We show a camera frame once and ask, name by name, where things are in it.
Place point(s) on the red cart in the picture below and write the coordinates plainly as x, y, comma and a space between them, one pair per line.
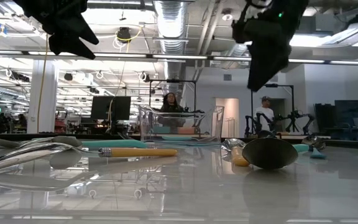
60, 126

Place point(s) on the clear plastic bin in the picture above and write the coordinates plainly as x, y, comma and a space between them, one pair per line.
145, 124

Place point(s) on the long white light strip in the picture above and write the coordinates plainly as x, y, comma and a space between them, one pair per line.
179, 57

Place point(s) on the black equipment workstation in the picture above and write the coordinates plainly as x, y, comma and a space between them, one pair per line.
350, 109

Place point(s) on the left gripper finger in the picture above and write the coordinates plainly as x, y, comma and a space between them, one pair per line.
79, 31
70, 46

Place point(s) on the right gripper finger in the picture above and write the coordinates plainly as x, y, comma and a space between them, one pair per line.
266, 65

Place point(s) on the white building column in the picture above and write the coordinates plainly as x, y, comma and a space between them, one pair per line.
51, 99

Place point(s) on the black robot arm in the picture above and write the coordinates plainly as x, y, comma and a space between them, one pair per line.
294, 117
248, 124

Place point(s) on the round white light fixture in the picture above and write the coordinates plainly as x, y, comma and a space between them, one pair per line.
227, 15

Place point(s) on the silver ventilation duct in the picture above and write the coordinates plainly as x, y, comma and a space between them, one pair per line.
171, 25

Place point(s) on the person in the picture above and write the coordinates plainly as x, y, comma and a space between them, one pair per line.
22, 119
264, 115
170, 101

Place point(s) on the square air vent grille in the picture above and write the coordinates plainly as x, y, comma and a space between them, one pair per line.
227, 77

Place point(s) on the black computer monitor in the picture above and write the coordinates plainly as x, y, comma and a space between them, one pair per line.
102, 107

